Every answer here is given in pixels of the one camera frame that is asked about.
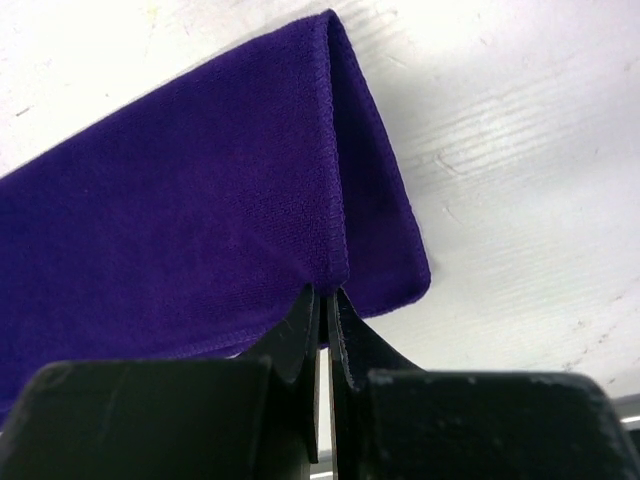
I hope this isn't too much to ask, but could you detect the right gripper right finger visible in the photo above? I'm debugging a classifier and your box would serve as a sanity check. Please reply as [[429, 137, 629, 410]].
[[326, 292, 625, 479]]

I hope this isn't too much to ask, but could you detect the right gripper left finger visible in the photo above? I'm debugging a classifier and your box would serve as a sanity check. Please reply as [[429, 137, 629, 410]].
[[1, 288, 320, 479]]

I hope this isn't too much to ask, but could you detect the purple towel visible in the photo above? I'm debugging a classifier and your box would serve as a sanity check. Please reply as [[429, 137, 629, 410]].
[[1, 10, 431, 412]]

